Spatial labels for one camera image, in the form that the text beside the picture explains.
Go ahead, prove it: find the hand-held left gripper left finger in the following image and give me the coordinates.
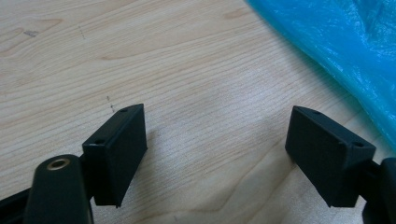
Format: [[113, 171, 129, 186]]
[[81, 103, 149, 209]]

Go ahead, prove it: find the blue plastic bag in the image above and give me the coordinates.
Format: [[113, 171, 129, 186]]
[[246, 0, 396, 153]]

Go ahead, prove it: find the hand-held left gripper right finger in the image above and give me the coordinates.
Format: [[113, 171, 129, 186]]
[[284, 105, 377, 209]]

